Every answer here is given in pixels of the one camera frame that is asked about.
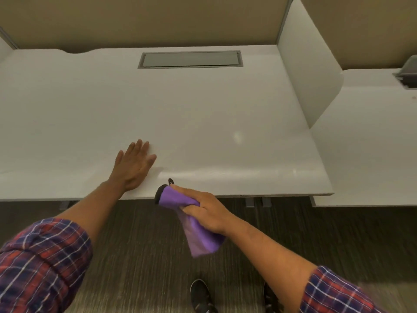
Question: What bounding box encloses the person's right hand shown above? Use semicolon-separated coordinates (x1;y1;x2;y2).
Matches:
173;185;236;235

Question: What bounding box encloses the person's left hand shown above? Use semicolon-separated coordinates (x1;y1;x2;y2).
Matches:
109;139;157;193

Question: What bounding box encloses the purple cloth with black trim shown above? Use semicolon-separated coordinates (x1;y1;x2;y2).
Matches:
154;178;227;258

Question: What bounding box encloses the person's right forearm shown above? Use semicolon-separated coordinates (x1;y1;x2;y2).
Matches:
222;222;319;313

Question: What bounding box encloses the person's left forearm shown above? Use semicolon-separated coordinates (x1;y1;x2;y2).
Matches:
56;180;127;255

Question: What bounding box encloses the person's black left shoe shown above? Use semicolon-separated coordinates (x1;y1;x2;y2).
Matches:
190;279;218;313

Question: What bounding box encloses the person's black shoe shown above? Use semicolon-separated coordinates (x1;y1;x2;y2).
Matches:
190;279;218;313
263;282;285;313

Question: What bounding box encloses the beige wide partition panel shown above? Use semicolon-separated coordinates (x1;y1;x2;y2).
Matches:
0;0;291;54

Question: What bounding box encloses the plaid left shirt sleeve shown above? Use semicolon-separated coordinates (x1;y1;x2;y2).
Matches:
0;218;94;313

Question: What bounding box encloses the plaid shirt sleeve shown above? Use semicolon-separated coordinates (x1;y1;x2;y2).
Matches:
299;265;386;313
0;218;94;313

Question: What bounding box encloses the person's black right shoe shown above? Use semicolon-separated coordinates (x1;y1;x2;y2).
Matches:
263;282;285;313

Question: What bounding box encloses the white desk divider panel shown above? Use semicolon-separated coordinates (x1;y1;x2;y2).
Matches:
276;0;344;129
0;37;14;64

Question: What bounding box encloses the plaid right shirt sleeve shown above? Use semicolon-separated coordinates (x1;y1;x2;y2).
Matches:
299;265;386;313

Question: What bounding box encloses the grey closed desk cable hatch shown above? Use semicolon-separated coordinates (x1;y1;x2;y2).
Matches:
137;50;244;70

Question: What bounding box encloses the grey open desk cable hatch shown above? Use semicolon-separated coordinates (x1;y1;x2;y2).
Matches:
392;55;417;90

